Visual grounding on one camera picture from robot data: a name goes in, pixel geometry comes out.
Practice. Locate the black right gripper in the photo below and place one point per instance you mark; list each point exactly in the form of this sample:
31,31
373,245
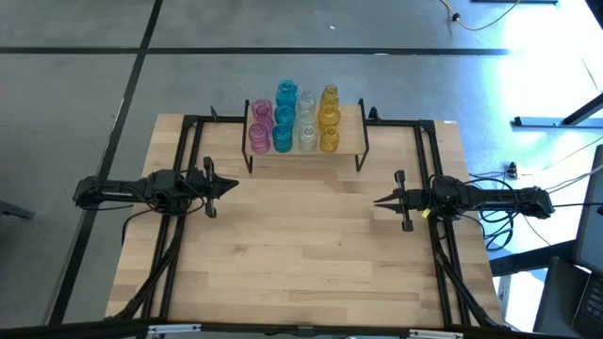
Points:
414,200

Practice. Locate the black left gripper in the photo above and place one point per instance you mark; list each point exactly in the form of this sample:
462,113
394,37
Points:
209,188

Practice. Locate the pink ribbed glass vase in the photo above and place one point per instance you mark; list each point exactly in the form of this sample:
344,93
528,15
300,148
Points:
258,139

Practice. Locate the blue rippled glass vase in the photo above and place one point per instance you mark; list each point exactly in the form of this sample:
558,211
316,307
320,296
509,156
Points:
282,137

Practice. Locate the yellow diamond-pattern glass vase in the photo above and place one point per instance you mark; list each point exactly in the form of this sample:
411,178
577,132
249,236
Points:
329,117

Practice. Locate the clear ribbed glass vase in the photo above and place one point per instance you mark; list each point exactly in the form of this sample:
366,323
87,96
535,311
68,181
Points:
306,118

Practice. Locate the tall yellow glass vase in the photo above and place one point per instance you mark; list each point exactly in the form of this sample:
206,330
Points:
330,94

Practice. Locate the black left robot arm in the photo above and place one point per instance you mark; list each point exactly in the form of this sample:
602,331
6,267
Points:
118,188

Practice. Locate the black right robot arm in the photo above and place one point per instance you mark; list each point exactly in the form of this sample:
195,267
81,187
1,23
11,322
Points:
494,198

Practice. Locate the yellow tag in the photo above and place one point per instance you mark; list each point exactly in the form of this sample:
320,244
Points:
426,213

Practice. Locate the black floor beam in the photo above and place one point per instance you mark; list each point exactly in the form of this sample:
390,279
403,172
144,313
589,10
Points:
527,258

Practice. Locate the black stand base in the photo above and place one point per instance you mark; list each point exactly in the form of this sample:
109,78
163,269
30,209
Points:
537,121

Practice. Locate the dark grey monitor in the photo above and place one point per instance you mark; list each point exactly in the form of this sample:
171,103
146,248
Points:
592,212

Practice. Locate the dark furniture foot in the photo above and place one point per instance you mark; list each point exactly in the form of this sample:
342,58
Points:
14,210

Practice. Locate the black front crossbar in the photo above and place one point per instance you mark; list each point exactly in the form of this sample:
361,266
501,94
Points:
70,332

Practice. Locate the black laptop keyboard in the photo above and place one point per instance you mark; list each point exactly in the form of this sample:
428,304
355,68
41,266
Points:
591,303

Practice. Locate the wooden shelf with black frame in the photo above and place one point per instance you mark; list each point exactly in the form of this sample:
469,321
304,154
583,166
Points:
351,136

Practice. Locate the black metal table frame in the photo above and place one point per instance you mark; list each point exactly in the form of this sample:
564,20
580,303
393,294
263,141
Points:
426,125

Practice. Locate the silver bracket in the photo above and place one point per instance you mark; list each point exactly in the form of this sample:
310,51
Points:
435,334
174,328

